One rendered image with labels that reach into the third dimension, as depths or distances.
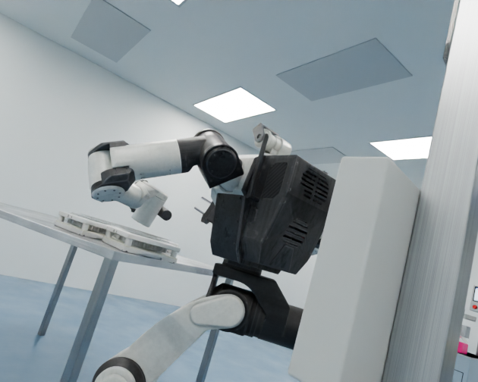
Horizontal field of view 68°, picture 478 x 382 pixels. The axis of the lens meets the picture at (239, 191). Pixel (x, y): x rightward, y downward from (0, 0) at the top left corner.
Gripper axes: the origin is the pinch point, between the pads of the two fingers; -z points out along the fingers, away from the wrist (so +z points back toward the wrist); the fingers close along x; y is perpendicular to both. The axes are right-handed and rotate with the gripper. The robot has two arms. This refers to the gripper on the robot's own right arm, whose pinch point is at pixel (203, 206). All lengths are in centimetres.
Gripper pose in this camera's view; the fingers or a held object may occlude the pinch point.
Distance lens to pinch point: 156.3
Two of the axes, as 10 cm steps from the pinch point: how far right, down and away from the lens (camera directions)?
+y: 2.0, 2.8, 9.4
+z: 8.1, 4.9, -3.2
